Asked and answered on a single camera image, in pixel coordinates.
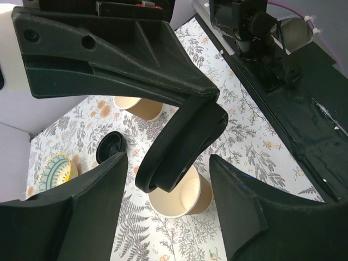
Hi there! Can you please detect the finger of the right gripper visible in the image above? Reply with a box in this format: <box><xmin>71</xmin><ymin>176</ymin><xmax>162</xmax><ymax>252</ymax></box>
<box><xmin>12</xmin><ymin>7</ymin><xmax>219</xmax><ymax>106</ymax></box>

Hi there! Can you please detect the floral tablecloth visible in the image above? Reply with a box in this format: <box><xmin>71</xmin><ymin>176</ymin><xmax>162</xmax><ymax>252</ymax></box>
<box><xmin>26</xmin><ymin>16</ymin><xmax>326</xmax><ymax>261</ymax></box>

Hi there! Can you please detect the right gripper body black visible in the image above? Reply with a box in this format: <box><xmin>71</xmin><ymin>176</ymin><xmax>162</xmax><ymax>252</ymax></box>
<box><xmin>22</xmin><ymin>0</ymin><xmax>175</xmax><ymax>22</ymax></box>

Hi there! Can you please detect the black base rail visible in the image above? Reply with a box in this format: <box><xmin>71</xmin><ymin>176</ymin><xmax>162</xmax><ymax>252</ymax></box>
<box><xmin>192</xmin><ymin>1</ymin><xmax>347</xmax><ymax>202</ymax></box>

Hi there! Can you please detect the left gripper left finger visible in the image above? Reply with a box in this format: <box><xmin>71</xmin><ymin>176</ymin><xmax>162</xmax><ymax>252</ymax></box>
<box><xmin>1</xmin><ymin>152</ymin><xmax>128</xmax><ymax>260</ymax></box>

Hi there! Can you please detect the yellow patterned ceramic bowl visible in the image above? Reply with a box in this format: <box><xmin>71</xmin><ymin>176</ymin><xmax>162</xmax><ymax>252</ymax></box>
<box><xmin>38</xmin><ymin>153</ymin><xmax>78</xmax><ymax>192</ymax></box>

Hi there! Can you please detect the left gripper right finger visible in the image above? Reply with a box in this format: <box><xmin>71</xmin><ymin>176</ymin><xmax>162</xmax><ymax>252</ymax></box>
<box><xmin>209</xmin><ymin>154</ymin><xmax>347</xmax><ymax>260</ymax></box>

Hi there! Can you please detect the brown paper coffee cup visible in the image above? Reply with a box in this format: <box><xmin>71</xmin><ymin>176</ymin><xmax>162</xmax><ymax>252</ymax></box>
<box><xmin>148</xmin><ymin>166</ymin><xmax>213</xmax><ymax>219</ymax></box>

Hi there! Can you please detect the black coffee cup lid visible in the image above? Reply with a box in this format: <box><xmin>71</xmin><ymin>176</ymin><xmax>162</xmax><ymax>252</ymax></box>
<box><xmin>135</xmin><ymin>96</ymin><xmax>228</xmax><ymax>193</ymax></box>

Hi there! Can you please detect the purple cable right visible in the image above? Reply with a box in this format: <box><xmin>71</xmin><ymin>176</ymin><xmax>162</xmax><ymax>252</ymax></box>
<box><xmin>268</xmin><ymin>0</ymin><xmax>348</xmax><ymax>73</ymax></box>

